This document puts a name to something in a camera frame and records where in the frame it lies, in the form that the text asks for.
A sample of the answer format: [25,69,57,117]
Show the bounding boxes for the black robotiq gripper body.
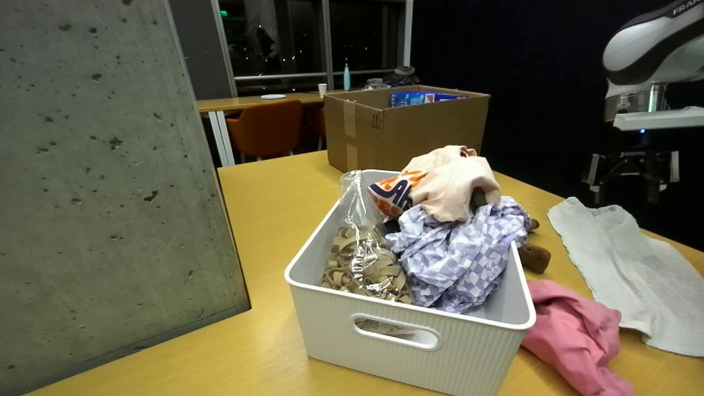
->
[614,131,668,175]

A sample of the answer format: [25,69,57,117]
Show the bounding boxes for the white towel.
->
[546,194,704,360]

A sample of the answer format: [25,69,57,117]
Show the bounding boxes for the brown plush moose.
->
[517,216,554,277]

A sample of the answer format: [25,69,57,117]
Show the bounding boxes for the brown cardboard box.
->
[320,83,493,175]

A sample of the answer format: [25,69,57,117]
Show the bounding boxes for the white plastic storage box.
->
[282,166,539,396]

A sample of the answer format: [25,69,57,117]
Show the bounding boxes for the cream cloth with orange print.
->
[365,143,504,223]

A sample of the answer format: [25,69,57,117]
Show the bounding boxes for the purple checkered cloth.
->
[383,196,534,315]

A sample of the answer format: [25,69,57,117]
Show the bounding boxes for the pink cloth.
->
[519,277,637,396]

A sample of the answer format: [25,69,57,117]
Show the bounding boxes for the blue package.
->
[388,87,462,109]

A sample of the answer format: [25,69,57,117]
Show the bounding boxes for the dark bag pile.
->
[363,64,422,91]

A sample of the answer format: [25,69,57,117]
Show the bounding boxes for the clear bag of brown pieces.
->
[319,170,415,306]

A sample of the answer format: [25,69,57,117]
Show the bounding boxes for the orange chair white legs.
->
[223,98,306,164]

